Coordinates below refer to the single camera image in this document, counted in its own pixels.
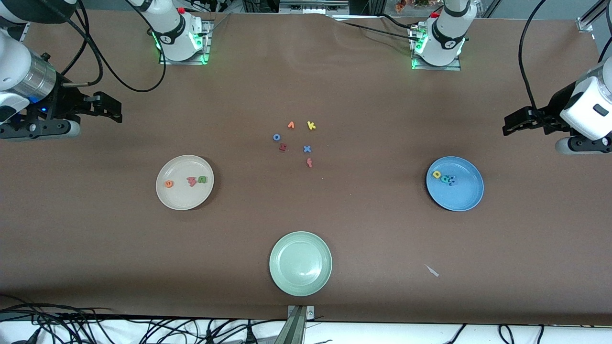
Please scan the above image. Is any blue plate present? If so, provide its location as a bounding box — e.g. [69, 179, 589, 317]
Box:
[426, 156, 484, 212]

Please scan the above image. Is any beige brown plate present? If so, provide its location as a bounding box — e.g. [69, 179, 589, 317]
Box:
[156, 154, 215, 211]

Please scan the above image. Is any brown table cover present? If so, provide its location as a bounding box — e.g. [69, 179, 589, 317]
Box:
[0, 9, 612, 325]

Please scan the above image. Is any grey metal device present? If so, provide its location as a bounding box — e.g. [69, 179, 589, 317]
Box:
[280, 0, 350, 15]

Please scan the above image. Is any green plate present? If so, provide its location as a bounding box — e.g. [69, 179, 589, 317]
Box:
[269, 231, 333, 297]

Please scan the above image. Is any black cable with metal plug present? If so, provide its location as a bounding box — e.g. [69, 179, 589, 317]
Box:
[38, 0, 104, 88]

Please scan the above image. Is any long black arm cable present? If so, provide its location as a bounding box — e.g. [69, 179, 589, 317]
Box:
[76, 0, 167, 93]
[519, 0, 548, 126]

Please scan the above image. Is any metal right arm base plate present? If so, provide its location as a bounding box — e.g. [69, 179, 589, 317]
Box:
[159, 20, 211, 65]

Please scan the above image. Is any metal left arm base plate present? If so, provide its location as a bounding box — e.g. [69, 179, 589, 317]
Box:
[411, 24, 462, 71]

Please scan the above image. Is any aluminium frame profile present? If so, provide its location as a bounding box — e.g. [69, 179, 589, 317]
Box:
[576, 0, 607, 32]

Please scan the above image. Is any black cable on table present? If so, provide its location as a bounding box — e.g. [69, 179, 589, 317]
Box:
[342, 14, 421, 39]

